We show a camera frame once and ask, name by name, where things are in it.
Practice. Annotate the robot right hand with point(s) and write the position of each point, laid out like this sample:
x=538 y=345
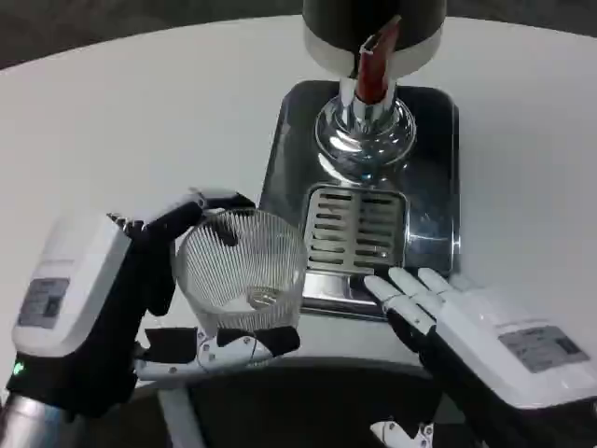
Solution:
x=485 y=336

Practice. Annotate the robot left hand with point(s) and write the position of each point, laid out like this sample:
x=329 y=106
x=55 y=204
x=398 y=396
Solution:
x=79 y=289

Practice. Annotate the clear ribbed glass cup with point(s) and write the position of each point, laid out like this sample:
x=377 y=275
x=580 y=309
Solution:
x=242 y=275

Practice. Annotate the silver robot left forearm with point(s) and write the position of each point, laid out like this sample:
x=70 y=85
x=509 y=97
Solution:
x=23 y=422

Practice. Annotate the steel drip tray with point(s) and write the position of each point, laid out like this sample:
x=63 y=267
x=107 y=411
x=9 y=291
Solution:
x=429 y=196

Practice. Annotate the white table leg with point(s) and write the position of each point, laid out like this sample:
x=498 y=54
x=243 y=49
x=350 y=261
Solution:
x=182 y=420

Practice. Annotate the slotted steel drip grid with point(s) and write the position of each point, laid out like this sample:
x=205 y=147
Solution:
x=355 y=231

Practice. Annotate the red dispenser tap lever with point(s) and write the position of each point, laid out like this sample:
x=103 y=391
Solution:
x=375 y=70

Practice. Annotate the black and chrome drink dispenser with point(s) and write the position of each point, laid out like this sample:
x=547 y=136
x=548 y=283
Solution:
x=373 y=28

